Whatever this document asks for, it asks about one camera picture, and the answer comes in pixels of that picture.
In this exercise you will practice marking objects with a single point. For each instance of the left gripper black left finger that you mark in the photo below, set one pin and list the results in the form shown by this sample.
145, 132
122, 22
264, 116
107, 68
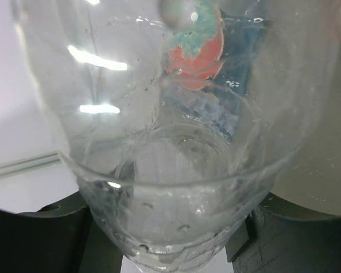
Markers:
60, 237

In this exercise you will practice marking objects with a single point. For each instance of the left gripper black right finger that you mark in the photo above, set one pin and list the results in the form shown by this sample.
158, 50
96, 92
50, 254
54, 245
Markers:
280, 236

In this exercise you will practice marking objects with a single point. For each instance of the blue patterned placemat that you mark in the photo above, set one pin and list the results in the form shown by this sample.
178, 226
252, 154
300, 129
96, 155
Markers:
220, 103

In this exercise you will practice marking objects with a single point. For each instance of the red teal patterned plate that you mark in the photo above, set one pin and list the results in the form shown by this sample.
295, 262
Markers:
193, 42

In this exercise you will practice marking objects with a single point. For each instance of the aluminium frame rail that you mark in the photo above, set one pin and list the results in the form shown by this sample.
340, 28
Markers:
28, 164

